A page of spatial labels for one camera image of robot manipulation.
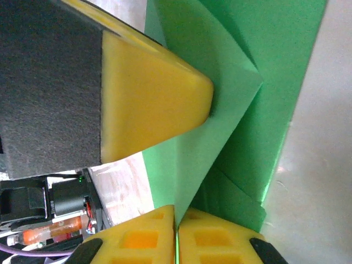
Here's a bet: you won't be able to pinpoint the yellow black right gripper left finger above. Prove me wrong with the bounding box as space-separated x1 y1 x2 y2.
70 205 177 264

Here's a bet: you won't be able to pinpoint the green paper sheet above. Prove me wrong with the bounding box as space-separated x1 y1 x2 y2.
141 0 329 234

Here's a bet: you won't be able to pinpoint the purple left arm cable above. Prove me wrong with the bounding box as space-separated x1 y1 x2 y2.
0 241 74 259

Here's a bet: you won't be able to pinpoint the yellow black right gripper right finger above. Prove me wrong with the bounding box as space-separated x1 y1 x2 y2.
177 207 288 264

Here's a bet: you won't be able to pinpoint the orange drink bottle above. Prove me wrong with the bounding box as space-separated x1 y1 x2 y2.
7 216 83 247

